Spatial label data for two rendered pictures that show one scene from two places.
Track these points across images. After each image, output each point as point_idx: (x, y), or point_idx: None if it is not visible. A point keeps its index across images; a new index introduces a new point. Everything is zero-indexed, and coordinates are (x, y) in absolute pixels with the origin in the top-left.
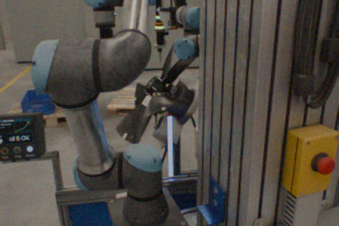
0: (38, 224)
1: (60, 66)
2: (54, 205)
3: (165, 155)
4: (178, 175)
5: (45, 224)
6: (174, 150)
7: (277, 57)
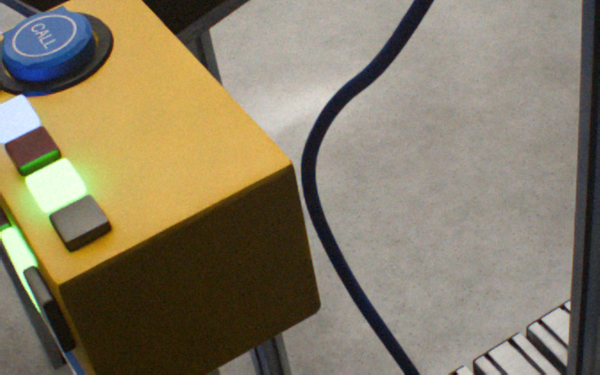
0: (370, 4)
1: None
2: None
3: None
4: (595, 195)
5: (379, 16)
6: (584, 20)
7: None
